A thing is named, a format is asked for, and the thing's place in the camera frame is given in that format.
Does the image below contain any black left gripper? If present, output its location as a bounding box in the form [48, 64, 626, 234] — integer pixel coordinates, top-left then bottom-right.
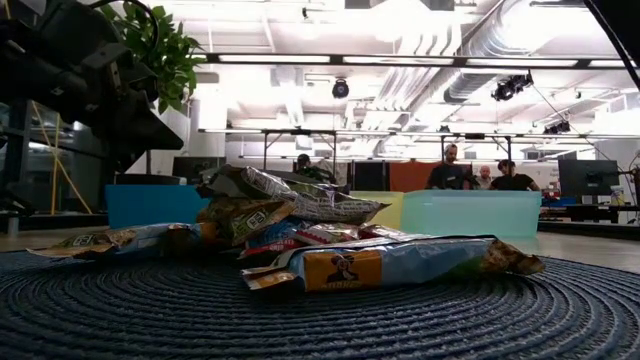
[47, 0, 185, 151]

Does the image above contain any blue red-topped granola bar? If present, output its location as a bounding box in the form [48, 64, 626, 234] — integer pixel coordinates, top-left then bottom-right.
[238, 215, 314, 260]

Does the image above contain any silver grey granola bar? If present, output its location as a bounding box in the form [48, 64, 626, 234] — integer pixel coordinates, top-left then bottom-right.
[197, 164, 391, 226]

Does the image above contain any red green granola bar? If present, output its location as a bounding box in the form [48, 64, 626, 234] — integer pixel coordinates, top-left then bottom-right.
[298, 222, 362, 246]
[357, 223, 431, 242]

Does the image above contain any black computer monitor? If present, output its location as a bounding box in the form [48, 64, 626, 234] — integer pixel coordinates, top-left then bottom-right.
[172, 156, 227, 185]
[558, 159, 620, 197]

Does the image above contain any blue plastic bin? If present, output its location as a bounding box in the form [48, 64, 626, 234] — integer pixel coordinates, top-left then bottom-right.
[104, 184, 212, 230]

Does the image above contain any green leafy plant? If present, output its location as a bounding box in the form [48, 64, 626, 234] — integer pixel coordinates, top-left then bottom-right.
[97, 3, 207, 176]

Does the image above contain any person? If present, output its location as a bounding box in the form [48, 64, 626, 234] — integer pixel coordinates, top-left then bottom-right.
[292, 153, 337, 185]
[474, 165, 494, 191]
[489, 159, 541, 192]
[425, 143, 474, 191]

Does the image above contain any black overhead light bar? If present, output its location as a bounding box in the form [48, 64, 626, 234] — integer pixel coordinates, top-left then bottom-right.
[197, 52, 640, 70]

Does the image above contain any round dark woven placemat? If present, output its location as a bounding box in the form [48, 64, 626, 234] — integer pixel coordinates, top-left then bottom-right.
[0, 249, 640, 360]

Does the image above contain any black partition panel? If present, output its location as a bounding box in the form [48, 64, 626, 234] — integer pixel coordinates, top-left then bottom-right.
[352, 160, 390, 192]

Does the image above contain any yellow plastic bin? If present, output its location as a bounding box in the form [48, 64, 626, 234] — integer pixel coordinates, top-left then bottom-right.
[348, 190, 405, 231]

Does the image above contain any orange partition panel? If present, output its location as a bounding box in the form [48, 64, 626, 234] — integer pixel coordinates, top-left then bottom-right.
[388, 161, 442, 193]

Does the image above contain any green plastic bin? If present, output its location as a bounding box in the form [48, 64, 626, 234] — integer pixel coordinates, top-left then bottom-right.
[399, 189, 543, 239]

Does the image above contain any dark background desk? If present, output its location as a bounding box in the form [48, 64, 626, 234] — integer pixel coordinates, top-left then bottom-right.
[539, 202, 640, 226]

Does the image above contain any yellow hanging cord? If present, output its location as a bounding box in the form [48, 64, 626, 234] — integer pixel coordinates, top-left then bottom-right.
[30, 102, 94, 216]

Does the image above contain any black background rig frame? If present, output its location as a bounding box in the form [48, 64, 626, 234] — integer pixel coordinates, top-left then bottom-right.
[261, 128, 339, 176]

